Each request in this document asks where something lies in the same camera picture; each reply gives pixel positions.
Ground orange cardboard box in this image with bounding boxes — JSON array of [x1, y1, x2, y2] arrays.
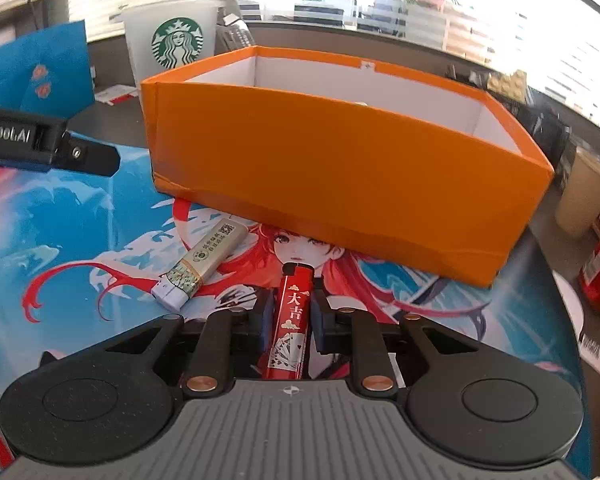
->
[[140, 45, 555, 288]]

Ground red lighter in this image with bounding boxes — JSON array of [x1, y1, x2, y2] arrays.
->
[[264, 262, 315, 382]]

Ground translucent plastic cup green logo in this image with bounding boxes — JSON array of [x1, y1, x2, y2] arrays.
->
[[119, 0, 226, 88]]

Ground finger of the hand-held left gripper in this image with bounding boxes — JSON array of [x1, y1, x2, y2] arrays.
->
[[52, 130, 121, 177]]

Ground beige lighter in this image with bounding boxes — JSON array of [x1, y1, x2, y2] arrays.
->
[[151, 220, 248, 309]]

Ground window blinds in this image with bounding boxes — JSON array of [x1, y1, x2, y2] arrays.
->
[[67, 0, 600, 131]]

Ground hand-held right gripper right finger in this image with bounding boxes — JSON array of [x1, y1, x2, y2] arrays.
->
[[307, 290, 481, 401]]

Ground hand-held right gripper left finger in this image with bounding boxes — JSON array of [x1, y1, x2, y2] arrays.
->
[[109, 290, 276, 397]]

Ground white paper sheet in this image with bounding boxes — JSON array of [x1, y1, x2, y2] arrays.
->
[[552, 270, 600, 396]]

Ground beige paper cup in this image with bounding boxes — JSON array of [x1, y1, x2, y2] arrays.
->
[[554, 147, 600, 238]]

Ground red and white card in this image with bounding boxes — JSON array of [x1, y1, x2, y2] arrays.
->
[[96, 85, 137, 106]]

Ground printed desk mat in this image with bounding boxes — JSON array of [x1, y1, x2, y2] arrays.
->
[[0, 145, 588, 480]]

